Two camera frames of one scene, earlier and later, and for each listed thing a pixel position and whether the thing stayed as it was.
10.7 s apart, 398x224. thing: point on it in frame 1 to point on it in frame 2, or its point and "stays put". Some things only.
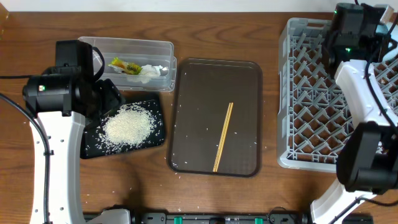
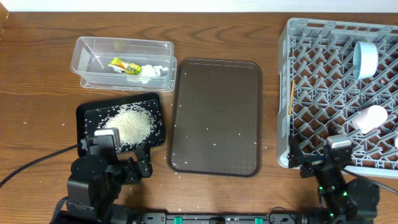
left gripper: (111, 98) to (141, 165)
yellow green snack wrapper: (122, 66) stays put
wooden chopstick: (223, 137) to (292, 94)
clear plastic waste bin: (136, 64) stays put
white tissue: (147, 72) stays put
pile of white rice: (131, 124) stays put
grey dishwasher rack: (315, 113) stays put
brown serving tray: (206, 88) stays put
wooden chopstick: (224, 130) to (290, 109)
